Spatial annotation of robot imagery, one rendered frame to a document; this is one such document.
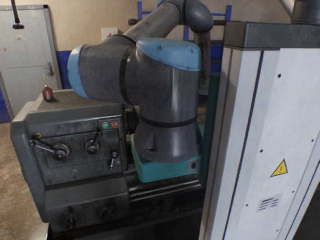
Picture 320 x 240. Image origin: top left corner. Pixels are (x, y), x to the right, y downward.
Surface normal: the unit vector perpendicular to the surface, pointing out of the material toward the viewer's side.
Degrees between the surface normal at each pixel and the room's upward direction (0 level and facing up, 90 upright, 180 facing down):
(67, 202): 32
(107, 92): 112
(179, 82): 90
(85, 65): 64
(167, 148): 70
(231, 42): 90
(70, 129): 90
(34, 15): 90
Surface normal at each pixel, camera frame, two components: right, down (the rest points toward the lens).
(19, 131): 0.21, -0.33
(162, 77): -0.26, 0.40
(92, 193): 0.16, -0.55
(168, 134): -0.03, 0.09
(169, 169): 0.27, 0.41
